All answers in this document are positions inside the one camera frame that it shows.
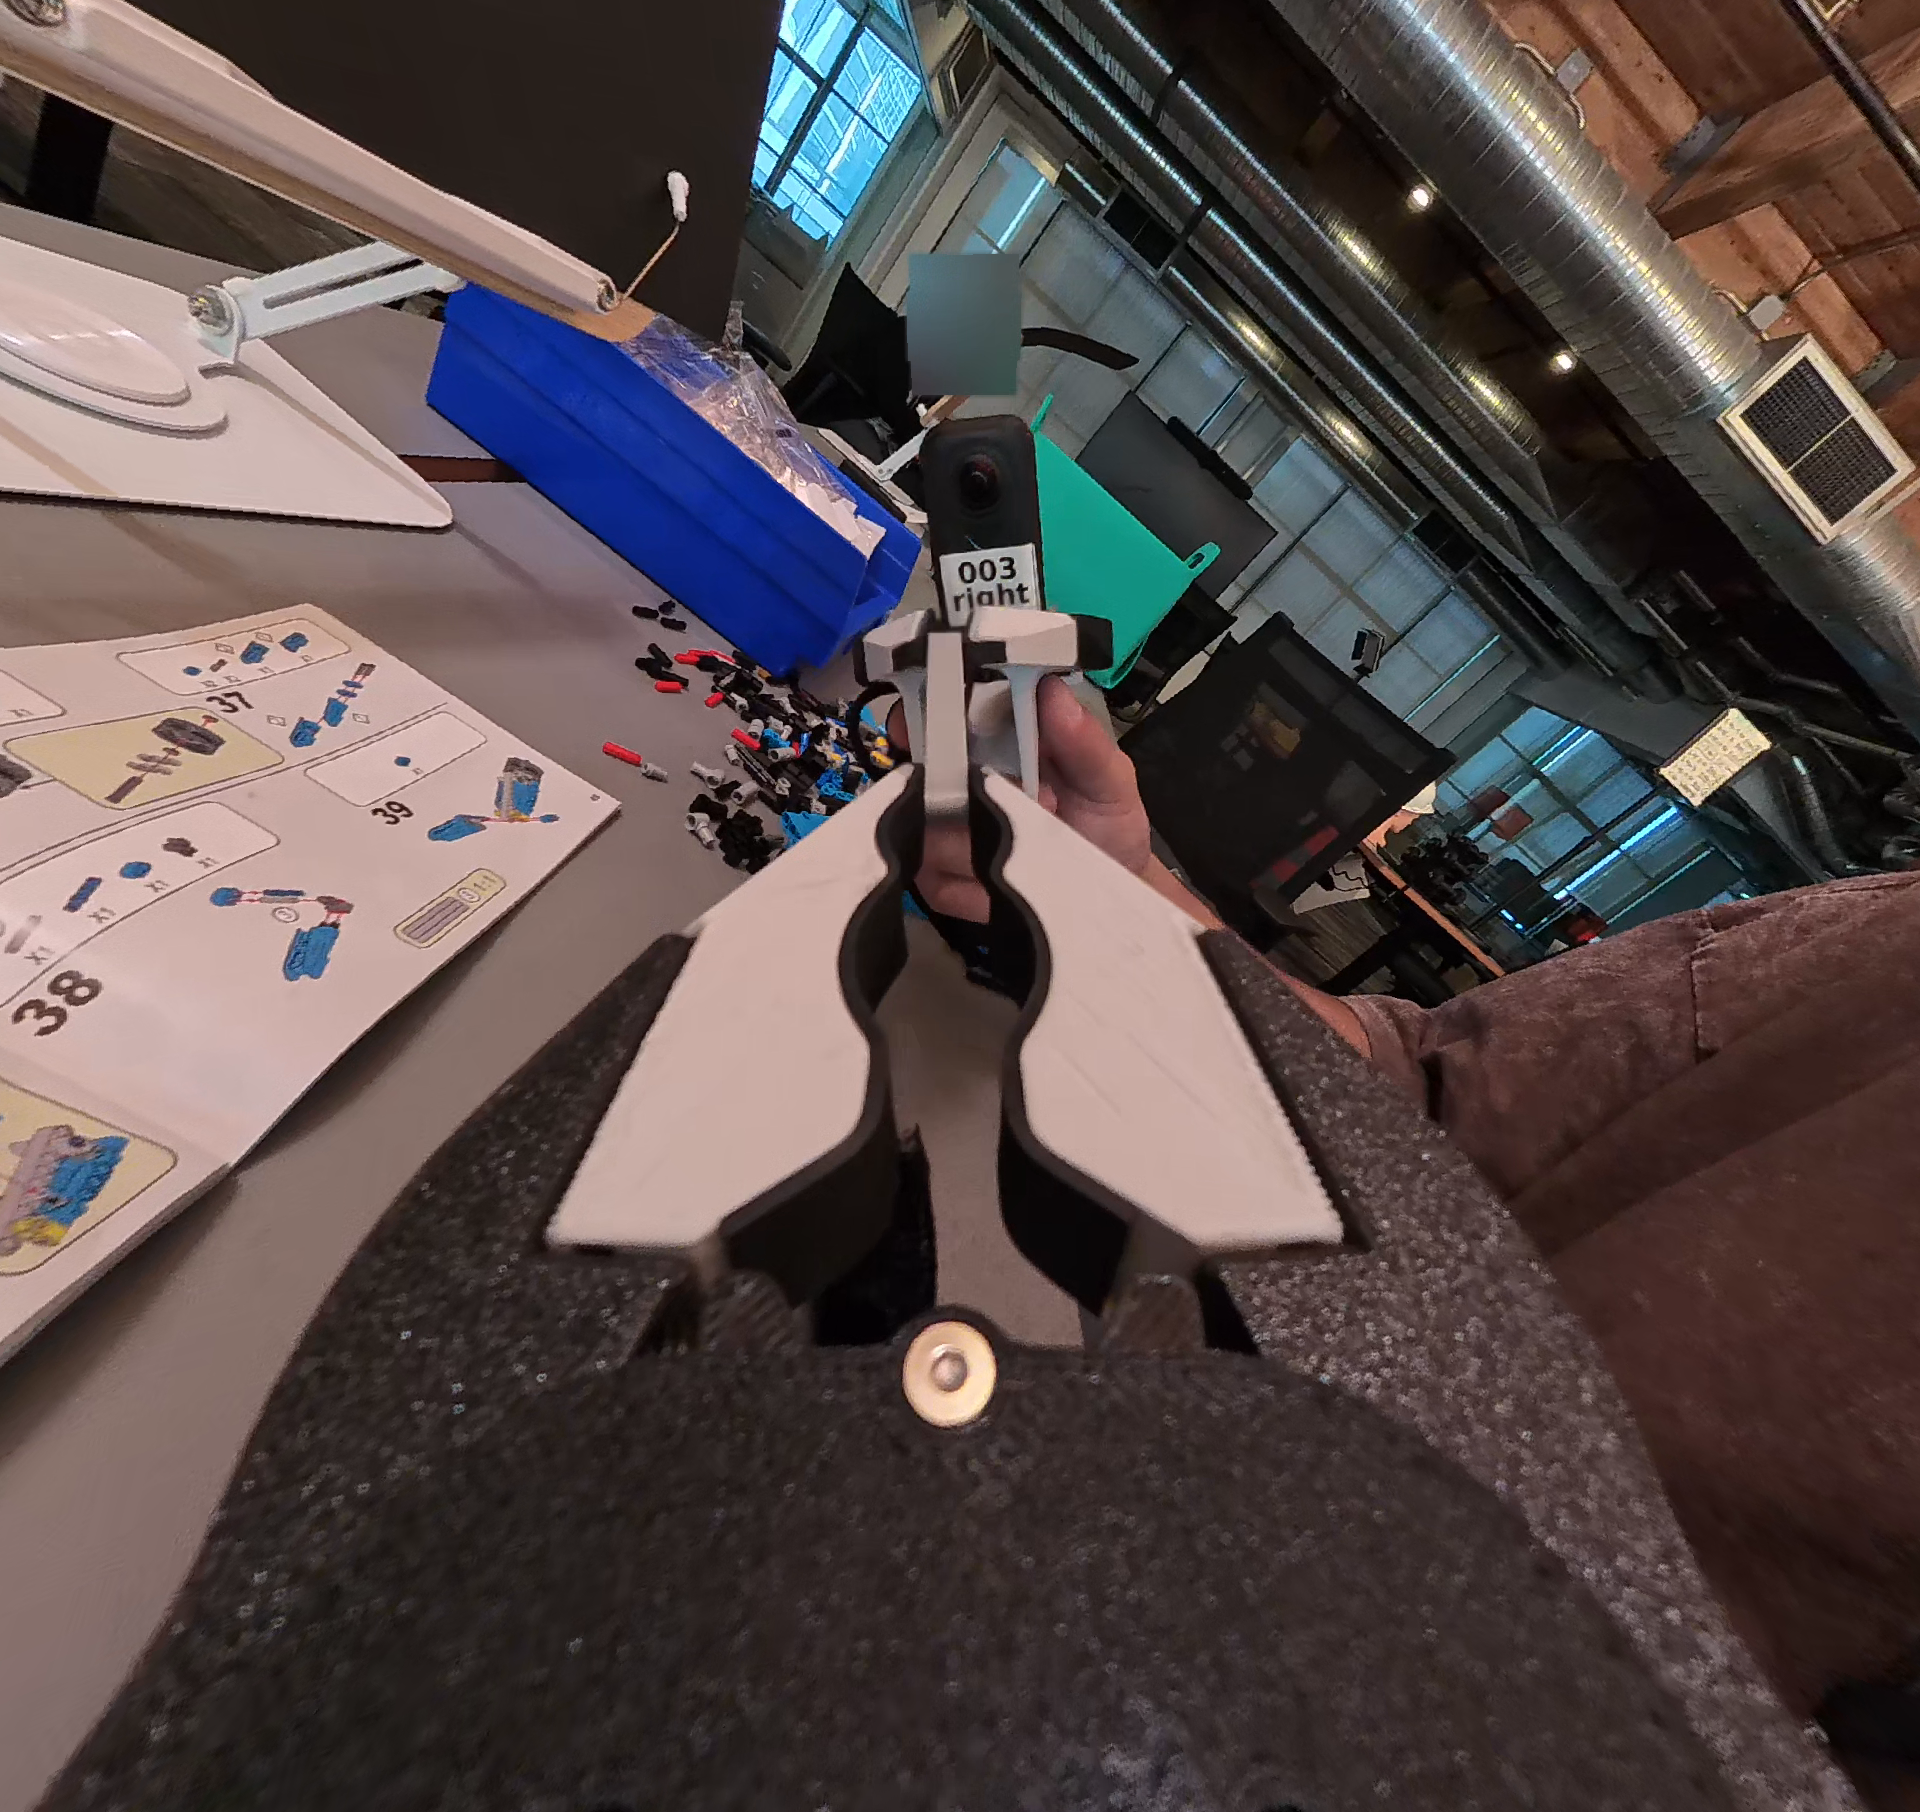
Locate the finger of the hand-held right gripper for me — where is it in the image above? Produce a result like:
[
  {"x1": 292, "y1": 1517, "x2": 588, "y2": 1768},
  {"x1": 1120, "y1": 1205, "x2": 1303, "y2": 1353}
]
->
[
  {"x1": 855, "y1": 608, "x2": 942, "y2": 715},
  {"x1": 968, "y1": 606, "x2": 1084, "y2": 796}
]

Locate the black monitor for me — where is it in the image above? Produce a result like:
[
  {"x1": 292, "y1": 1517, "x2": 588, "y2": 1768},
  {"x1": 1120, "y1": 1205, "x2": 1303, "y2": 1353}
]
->
[{"x1": 792, "y1": 264, "x2": 920, "y2": 436}]

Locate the white cable plug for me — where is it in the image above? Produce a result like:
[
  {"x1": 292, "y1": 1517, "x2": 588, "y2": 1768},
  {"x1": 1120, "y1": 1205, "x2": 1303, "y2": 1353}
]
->
[{"x1": 618, "y1": 170, "x2": 695, "y2": 310}]

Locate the grey desk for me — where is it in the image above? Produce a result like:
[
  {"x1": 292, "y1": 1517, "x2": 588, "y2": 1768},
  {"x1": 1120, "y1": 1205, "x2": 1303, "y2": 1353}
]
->
[{"x1": 0, "y1": 199, "x2": 932, "y2": 1812}]

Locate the white vent grille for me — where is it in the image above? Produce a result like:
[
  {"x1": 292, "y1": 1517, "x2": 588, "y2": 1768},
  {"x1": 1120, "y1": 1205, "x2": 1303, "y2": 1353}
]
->
[{"x1": 1714, "y1": 334, "x2": 1920, "y2": 549}]

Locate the black partition panel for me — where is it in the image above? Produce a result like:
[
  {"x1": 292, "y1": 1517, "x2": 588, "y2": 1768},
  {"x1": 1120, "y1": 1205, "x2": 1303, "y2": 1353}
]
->
[{"x1": 0, "y1": 0, "x2": 812, "y2": 340}]

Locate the white wall chart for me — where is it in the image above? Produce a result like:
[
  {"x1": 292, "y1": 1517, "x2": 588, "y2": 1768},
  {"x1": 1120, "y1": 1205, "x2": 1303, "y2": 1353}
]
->
[{"x1": 1657, "y1": 705, "x2": 1776, "y2": 808}]

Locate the silver air duct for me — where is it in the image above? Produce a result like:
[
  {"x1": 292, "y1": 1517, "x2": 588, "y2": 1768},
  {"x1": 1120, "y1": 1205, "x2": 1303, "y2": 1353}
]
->
[{"x1": 960, "y1": 0, "x2": 1920, "y2": 673}]

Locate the grey beam piece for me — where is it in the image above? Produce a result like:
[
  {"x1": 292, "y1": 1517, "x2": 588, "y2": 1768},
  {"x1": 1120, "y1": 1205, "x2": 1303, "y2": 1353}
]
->
[{"x1": 920, "y1": 624, "x2": 979, "y2": 816}]

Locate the white laptop stand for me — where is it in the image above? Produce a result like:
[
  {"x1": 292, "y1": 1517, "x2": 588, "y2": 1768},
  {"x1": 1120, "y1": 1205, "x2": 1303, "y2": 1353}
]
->
[{"x1": 0, "y1": 0, "x2": 665, "y2": 533}]

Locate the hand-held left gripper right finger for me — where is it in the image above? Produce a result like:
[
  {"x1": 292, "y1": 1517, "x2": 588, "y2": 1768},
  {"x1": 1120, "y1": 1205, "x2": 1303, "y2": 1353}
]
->
[{"x1": 979, "y1": 774, "x2": 1347, "y2": 1314}]

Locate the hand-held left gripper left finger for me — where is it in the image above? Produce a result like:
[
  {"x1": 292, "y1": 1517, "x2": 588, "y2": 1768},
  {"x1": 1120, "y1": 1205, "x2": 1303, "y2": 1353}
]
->
[{"x1": 543, "y1": 766, "x2": 916, "y2": 1316}]

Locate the teal plastic case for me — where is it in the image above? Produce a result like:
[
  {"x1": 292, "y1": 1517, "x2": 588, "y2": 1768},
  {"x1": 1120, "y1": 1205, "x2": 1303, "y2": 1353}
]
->
[{"x1": 1031, "y1": 393, "x2": 1226, "y2": 654}]

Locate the person's right hand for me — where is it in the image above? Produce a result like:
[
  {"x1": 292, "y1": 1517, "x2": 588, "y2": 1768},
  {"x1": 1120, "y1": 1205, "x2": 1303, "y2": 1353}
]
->
[{"x1": 897, "y1": 675, "x2": 1159, "y2": 928}]

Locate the blue plastic bin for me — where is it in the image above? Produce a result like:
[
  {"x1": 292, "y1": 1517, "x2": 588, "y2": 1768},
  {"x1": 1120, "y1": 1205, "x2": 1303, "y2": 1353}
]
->
[{"x1": 424, "y1": 282, "x2": 926, "y2": 677}]

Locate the instruction booklet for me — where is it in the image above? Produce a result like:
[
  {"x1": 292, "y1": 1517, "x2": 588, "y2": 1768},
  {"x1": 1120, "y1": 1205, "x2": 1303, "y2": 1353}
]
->
[{"x1": 0, "y1": 600, "x2": 624, "y2": 1367}]

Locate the pile of building block pieces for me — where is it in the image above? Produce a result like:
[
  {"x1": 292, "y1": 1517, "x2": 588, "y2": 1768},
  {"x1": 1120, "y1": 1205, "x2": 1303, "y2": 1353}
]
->
[{"x1": 604, "y1": 594, "x2": 920, "y2": 871}]

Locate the person's brown clothing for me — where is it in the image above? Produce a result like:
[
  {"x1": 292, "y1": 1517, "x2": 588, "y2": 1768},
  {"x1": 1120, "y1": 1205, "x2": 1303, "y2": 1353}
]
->
[{"x1": 1499, "y1": 873, "x2": 1920, "y2": 1746}]

